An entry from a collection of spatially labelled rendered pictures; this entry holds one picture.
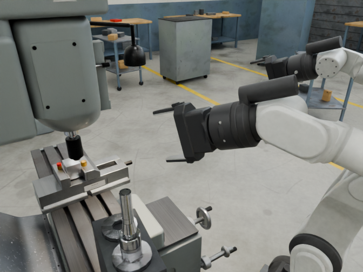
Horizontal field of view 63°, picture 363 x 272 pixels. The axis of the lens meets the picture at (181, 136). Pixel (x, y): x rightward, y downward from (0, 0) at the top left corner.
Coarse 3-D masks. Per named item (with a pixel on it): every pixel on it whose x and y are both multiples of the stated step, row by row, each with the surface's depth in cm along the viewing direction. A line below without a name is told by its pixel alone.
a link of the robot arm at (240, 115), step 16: (272, 80) 49; (288, 80) 48; (240, 96) 52; (256, 96) 51; (272, 96) 49; (288, 96) 49; (240, 112) 51; (256, 112) 50; (304, 112) 51; (240, 128) 51; (240, 144) 53; (256, 144) 53
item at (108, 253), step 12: (108, 216) 79; (120, 216) 77; (96, 228) 75; (108, 228) 74; (120, 228) 75; (144, 228) 75; (96, 240) 75; (108, 240) 72; (144, 240) 72; (108, 252) 69; (120, 252) 67; (144, 252) 67; (156, 252) 69; (108, 264) 66; (120, 264) 64; (132, 264) 64; (144, 264) 64; (156, 264) 66
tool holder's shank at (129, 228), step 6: (120, 192) 59; (126, 192) 59; (120, 198) 58; (126, 198) 58; (120, 204) 59; (126, 204) 59; (126, 210) 59; (132, 210) 61; (126, 216) 60; (132, 216) 61; (126, 222) 61; (132, 222) 62; (126, 228) 61; (132, 228) 62; (126, 234) 62; (132, 234) 62
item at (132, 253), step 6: (120, 246) 64; (126, 246) 62; (132, 246) 63; (138, 246) 64; (126, 252) 63; (132, 252) 63; (138, 252) 65; (126, 258) 64; (132, 258) 64; (138, 258) 65
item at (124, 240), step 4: (120, 232) 64; (136, 232) 64; (120, 236) 63; (124, 236) 63; (132, 236) 63; (136, 236) 63; (140, 236) 64; (120, 240) 63; (124, 240) 62; (128, 240) 62; (132, 240) 62; (136, 240) 63; (128, 244) 62
